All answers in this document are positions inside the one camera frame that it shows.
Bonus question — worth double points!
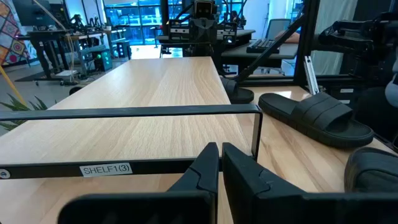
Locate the black monitor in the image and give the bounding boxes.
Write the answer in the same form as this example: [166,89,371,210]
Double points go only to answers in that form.
[12,0,54,27]

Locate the computer tower with green light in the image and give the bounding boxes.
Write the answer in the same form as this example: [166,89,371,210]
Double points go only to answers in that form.
[93,49,114,72]

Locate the black keyboard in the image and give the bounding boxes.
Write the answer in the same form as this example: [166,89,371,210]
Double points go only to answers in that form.
[246,38,280,54]

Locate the colourful patchwork quilt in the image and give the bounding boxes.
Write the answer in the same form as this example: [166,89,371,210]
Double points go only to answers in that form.
[0,0,31,67]

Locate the grey office chair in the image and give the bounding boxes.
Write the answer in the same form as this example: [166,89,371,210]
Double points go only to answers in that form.
[265,18,292,41]

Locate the yellow slanted pole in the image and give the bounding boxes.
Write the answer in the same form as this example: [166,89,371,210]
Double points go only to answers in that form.
[0,64,28,107]

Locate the black computer tower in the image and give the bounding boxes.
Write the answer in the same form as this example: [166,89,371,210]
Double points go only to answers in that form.
[116,39,132,60]

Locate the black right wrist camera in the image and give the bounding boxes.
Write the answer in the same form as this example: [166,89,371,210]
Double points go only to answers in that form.
[193,0,218,19]

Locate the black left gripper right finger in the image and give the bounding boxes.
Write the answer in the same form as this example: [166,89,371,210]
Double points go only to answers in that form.
[221,142,398,224]

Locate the silver aluminium bar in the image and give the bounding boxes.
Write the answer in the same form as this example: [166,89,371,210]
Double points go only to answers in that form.
[303,55,321,96]

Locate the potted succulent plant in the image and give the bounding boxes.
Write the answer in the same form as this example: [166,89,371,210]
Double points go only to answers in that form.
[0,93,50,132]

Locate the yellow cable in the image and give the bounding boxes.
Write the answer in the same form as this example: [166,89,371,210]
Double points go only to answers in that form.
[32,0,78,84]

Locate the black aluminium table frame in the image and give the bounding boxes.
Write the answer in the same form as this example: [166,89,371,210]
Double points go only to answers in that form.
[236,0,398,153]

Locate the white curtain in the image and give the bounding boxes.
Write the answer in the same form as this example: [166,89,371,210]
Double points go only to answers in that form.
[310,0,358,75]

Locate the grey desk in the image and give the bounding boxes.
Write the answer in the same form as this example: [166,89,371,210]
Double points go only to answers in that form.
[220,42,299,68]

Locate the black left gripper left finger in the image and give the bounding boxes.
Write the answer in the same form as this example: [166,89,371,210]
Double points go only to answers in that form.
[57,142,220,224]

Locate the black workbench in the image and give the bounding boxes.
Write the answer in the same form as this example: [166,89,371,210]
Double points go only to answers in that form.
[15,29,77,86]

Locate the black rubber slide sandal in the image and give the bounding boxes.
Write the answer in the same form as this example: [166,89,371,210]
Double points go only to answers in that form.
[257,91,375,149]
[218,75,255,105]
[344,146,398,194]

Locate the person's hand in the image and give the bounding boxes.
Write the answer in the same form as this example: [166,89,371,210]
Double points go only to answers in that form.
[274,30,301,44]

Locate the black mounted device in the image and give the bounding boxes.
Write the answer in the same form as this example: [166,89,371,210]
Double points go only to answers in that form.
[317,11,398,65]

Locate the wooden shelf with black frame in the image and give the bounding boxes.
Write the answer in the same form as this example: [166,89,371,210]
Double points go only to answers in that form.
[0,56,264,180]

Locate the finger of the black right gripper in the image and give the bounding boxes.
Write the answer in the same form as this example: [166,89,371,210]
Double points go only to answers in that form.
[203,21,219,45]
[188,21,205,45]

